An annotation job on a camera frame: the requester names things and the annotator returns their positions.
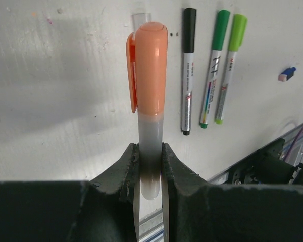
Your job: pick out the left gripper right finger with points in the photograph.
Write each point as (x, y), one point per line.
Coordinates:
(196, 210)

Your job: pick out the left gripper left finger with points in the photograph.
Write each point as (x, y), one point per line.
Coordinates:
(105, 208)

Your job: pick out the white black end pen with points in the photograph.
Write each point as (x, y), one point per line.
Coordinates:
(187, 87)

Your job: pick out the white green end pen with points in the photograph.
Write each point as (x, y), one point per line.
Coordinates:
(206, 115)

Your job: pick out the silver green tip pen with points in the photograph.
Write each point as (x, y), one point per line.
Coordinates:
(228, 76)

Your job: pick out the orange pen cap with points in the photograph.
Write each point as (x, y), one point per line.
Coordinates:
(146, 52)

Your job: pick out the clear pen cap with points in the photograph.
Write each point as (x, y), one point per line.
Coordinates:
(139, 19)

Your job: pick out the orange tip marker clear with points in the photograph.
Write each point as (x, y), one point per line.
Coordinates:
(150, 131)

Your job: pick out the black pen cap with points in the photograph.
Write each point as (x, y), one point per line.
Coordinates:
(189, 24)

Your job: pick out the light green pen cap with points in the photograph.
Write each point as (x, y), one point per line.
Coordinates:
(237, 32)

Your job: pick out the blue pen cap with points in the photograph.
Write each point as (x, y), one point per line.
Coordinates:
(286, 74)

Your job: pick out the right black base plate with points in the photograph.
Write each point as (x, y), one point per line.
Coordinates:
(265, 167)

